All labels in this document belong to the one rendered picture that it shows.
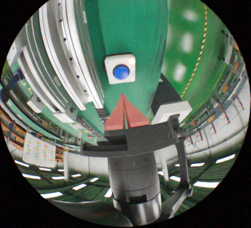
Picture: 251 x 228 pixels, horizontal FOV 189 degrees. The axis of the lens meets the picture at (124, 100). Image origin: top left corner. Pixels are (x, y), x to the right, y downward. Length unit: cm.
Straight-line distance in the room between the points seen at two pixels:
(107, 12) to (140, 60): 19
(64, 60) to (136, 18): 23
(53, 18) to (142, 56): 30
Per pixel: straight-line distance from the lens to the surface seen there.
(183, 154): 51
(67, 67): 25
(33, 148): 328
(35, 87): 38
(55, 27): 26
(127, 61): 21
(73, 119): 43
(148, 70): 31
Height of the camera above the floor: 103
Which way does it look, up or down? 40 degrees down
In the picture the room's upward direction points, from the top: 172 degrees clockwise
